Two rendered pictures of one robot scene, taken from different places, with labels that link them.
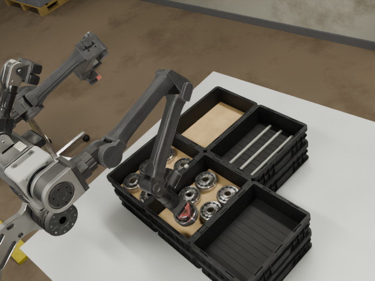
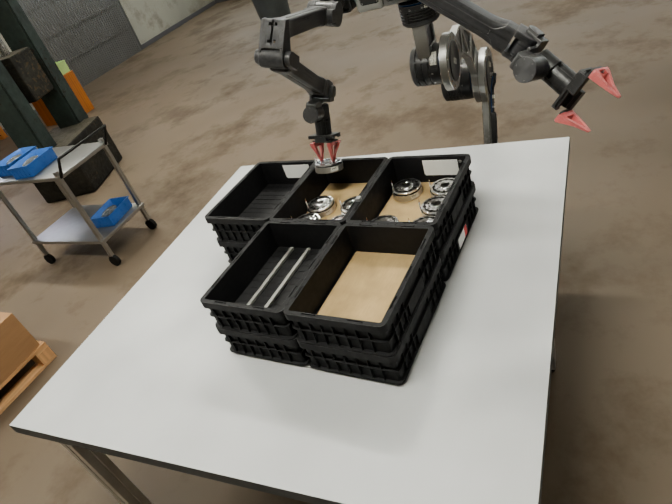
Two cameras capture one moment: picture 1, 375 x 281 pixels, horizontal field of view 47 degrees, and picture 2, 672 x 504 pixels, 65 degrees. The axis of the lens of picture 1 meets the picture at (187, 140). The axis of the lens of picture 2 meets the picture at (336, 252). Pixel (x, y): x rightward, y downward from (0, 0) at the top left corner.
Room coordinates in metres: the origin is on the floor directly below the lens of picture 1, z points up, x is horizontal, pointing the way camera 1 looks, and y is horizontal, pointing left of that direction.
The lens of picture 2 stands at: (2.75, -0.62, 1.81)
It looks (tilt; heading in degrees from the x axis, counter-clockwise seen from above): 35 degrees down; 159
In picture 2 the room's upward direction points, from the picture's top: 20 degrees counter-clockwise
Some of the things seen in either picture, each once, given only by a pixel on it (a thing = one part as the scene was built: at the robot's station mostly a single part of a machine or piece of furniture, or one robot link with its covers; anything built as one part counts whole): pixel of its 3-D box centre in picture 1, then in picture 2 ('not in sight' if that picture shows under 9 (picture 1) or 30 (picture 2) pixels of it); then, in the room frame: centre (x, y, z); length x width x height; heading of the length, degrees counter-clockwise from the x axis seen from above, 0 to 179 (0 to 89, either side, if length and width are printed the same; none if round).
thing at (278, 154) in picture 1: (256, 140); (274, 263); (1.43, -0.31, 0.92); 0.40 x 0.30 x 0.02; 121
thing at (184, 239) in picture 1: (197, 194); (330, 190); (1.23, 0.03, 0.92); 0.40 x 0.30 x 0.02; 121
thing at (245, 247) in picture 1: (251, 237); (268, 201); (0.97, -0.12, 0.87); 0.40 x 0.30 x 0.11; 121
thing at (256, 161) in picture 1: (258, 147); (280, 276); (1.43, -0.31, 0.87); 0.40 x 0.30 x 0.11; 121
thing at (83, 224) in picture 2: not in sight; (74, 199); (-1.38, -0.80, 0.44); 0.93 x 0.54 x 0.88; 30
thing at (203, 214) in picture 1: (210, 210); (320, 203); (1.17, 0.00, 0.86); 0.10 x 0.10 x 0.01
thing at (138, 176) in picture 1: (132, 180); (445, 186); (1.49, 0.32, 0.86); 0.10 x 0.10 x 0.01
